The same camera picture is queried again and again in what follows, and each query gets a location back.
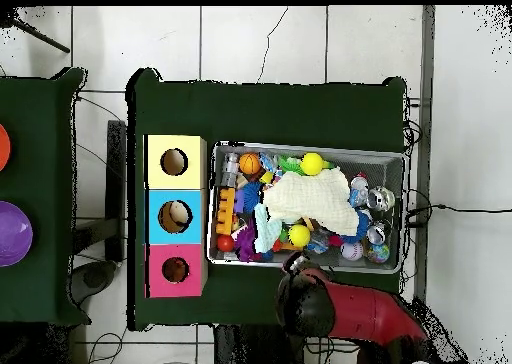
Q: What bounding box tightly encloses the purple bowl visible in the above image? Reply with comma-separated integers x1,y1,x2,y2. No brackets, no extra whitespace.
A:
0,200,34,268

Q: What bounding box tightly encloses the green spiky ball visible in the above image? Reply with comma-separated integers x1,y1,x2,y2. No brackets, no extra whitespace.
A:
277,154,306,176

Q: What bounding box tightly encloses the orange toy basketball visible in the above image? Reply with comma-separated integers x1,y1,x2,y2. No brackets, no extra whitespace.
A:
238,152,262,176

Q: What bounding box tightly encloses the dark green side table cloth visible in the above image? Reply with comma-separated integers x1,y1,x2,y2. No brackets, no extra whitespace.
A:
0,67,91,327

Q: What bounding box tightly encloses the wooden box with three holes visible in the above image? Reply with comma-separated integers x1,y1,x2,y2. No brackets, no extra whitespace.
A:
144,134,209,299

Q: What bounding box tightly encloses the large yellow ball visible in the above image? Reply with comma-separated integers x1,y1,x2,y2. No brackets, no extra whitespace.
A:
299,151,324,177

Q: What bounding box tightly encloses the orange bowl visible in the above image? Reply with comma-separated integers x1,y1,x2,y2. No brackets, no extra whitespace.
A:
0,123,12,173

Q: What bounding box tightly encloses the clear mesh bin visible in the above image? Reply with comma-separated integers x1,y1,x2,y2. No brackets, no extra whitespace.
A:
206,141,406,275

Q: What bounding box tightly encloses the purple spiky toy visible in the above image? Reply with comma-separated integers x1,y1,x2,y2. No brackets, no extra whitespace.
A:
233,219,258,263

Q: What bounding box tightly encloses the orange building block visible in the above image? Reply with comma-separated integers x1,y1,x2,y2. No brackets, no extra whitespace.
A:
215,187,236,236

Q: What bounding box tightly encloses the black cable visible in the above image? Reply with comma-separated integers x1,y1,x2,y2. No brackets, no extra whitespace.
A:
403,203,512,227

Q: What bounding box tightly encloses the light teal waffle cloth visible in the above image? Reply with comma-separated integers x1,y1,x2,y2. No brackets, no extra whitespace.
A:
253,202,284,254

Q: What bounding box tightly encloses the blue spiky ball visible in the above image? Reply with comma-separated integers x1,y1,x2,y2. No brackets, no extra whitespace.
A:
241,181,264,214

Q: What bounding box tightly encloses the cream waffle cloth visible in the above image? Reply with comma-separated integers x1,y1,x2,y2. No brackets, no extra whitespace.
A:
262,167,360,237

